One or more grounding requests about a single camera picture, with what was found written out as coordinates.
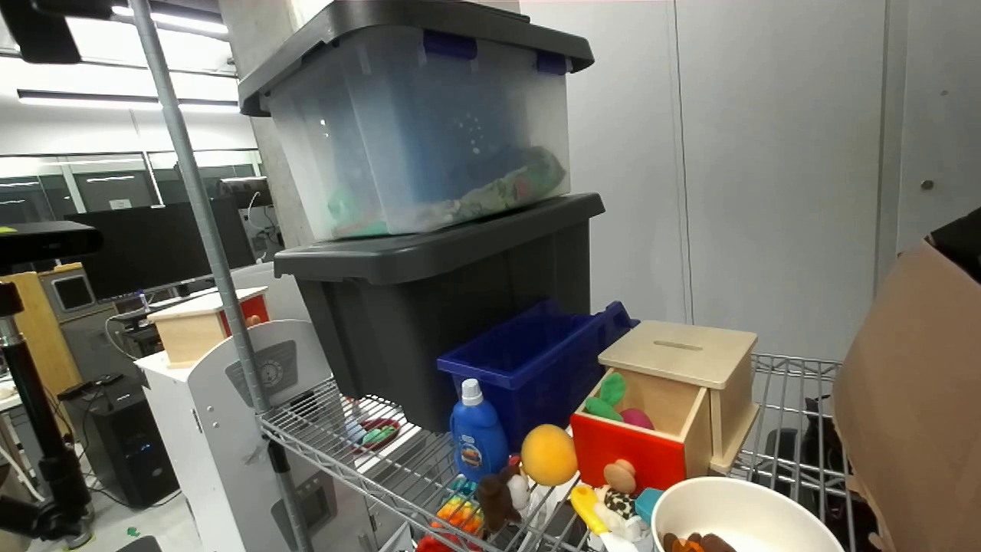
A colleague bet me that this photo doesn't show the wooden peg doll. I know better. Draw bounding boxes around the wooden peg doll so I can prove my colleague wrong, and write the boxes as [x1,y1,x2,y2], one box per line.
[601,458,642,498]

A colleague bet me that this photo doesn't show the wooden box with red drawer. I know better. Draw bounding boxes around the wooden box with red drawer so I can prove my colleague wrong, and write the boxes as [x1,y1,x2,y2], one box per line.
[567,320,762,494]

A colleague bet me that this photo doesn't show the green toy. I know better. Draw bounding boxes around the green toy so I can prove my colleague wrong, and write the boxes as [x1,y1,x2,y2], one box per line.
[582,371,633,424]

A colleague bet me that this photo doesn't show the dark grey storage tote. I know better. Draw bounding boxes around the dark grey storage tote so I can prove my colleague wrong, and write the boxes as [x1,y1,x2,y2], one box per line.
[274,194,606,432]

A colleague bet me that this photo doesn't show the metal rack pole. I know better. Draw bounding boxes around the metal rack pole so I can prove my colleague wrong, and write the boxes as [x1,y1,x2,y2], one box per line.
[127,0,316,552]

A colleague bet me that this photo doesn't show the large cardboard box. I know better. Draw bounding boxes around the large cardboard box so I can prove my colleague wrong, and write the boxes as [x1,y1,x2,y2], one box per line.
[830,207,981,552]

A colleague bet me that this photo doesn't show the yellow ball toy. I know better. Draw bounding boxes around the yellow ball toy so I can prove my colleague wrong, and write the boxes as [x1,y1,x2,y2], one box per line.
[518,424,582,489]

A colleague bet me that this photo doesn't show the brown plush toy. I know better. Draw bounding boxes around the brown plush toy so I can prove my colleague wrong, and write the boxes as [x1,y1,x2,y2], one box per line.
[658,531,739,552]

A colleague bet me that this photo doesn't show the white spotted toy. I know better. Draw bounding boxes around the white spotted toy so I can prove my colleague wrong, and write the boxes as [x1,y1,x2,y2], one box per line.
[599,489,655,552]

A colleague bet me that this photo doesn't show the yellow plastic toy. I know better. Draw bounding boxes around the yellow plastic toy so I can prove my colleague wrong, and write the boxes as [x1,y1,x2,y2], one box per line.
[567,481,614,537]

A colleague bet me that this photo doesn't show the small wooden box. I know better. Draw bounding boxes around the small wooden box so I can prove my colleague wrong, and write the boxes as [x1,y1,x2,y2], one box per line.
[144,286,274,367]

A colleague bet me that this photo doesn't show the packet with coloured items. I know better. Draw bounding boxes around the packet with coloured items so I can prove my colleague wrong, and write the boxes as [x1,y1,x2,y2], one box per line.
[336,400,424,453]

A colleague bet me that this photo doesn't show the teal block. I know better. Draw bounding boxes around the teal block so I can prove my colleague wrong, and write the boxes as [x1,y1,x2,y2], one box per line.
[633,485,666,526]

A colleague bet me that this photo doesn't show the black overhead object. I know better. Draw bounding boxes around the black overhead object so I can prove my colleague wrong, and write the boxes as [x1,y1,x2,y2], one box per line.
[0,0,117,64]

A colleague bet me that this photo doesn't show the black box unit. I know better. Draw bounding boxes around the black box unit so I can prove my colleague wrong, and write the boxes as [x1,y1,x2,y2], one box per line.
[59,371,182,505]

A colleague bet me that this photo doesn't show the white cabinet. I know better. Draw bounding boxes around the white cabinet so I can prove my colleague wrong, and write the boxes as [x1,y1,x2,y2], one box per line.
[134,316,380,552]

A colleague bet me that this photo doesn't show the small dark brown toy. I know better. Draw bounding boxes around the small dark brown toy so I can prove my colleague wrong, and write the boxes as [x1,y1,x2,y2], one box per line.
[474,474,518,537]

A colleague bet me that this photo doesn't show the light wooden cabinet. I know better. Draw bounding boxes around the light wooden cabinet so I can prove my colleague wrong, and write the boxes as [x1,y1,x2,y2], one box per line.
[0,261,88,407]

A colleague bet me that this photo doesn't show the white pot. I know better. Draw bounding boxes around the white pot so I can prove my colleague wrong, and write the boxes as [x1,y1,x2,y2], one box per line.
[651,476,845,552]

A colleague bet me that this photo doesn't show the blue plastic bin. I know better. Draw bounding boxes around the blue plastic bin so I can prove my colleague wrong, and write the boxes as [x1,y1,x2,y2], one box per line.
[435,297,642,453]

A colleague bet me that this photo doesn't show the black stand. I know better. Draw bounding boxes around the black stand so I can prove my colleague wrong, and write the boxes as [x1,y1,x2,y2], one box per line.
[0,219,103,546]

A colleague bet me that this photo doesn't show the clear storage bin dark lid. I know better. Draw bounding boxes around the clear storage bin dark lid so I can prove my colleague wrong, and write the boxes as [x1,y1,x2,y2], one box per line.
[237,0,599,247]

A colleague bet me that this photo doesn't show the blue detergent bottle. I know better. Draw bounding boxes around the blue detergent bottle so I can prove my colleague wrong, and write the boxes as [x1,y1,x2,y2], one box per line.
[449,378,512,492]

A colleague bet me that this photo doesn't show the rainbow coloured toy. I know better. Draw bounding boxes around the rainbow coloured toy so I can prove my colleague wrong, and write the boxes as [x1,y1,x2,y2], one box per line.
[414,492,488,552]

